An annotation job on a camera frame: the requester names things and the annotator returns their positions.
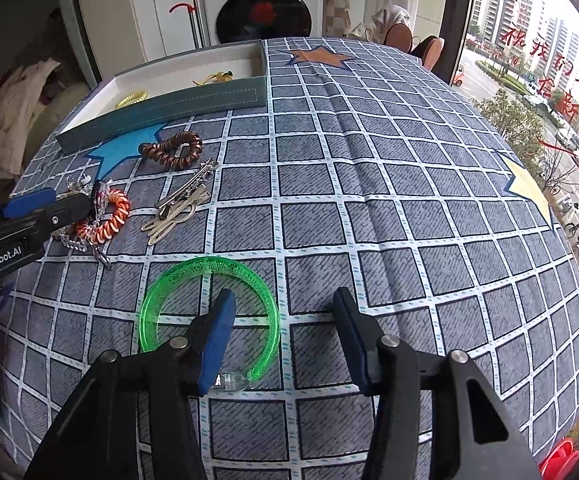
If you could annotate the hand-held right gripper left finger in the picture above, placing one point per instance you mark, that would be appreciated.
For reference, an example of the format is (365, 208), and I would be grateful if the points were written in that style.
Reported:
(217, 345)

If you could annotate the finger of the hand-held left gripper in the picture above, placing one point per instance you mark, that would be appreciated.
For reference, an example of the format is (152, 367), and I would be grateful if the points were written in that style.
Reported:
(59, 215)
(29, 202)

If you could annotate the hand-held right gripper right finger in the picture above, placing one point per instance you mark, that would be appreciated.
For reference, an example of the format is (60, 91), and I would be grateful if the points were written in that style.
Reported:
(354, 345)

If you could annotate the green translucent bangle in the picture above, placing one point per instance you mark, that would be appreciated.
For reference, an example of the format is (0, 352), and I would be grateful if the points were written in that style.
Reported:
(189, 266)

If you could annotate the gold bobby pin bunch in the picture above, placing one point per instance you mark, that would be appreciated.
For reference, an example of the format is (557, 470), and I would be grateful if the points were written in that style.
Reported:
(164, 225)

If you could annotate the silver alligator hair clip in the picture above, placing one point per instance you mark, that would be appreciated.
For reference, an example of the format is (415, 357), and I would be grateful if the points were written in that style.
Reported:
(184, 200)

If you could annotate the silver rhinestone hair clip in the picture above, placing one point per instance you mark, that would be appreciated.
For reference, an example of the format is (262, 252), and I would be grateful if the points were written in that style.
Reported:
(192, 180)

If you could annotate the teal jewelry tray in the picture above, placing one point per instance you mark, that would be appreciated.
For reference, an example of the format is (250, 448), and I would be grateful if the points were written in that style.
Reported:
(169, 110)

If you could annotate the pile of clothes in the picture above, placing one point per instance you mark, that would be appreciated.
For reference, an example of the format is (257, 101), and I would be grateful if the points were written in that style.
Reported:
(14, 100)

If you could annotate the grey plaid star blanket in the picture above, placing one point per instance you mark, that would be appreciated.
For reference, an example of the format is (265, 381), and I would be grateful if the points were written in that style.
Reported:
(369, 160)

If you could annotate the white cabinet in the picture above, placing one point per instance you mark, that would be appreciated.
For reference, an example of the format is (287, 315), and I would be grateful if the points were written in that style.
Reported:
(134, 10)

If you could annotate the red plastic stool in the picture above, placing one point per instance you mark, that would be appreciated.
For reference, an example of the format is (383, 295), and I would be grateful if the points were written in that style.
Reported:
(562, 460)

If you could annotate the brown round chair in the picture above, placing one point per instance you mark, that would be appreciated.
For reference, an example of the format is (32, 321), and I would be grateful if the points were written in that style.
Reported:
(398, 37)
(429, 52)

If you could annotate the beige cloth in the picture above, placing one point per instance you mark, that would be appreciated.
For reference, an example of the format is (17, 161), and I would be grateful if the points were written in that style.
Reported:
(389, 15)

